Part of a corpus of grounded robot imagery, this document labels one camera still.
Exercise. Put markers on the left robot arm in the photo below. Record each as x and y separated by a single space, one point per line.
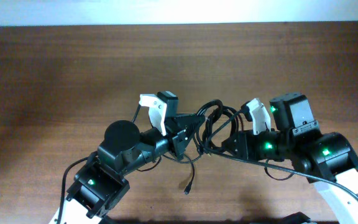
100 184

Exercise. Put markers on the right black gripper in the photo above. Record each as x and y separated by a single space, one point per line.
239 144

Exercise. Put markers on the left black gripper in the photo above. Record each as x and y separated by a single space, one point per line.
178 134

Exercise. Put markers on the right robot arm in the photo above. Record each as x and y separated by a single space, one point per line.
287 130

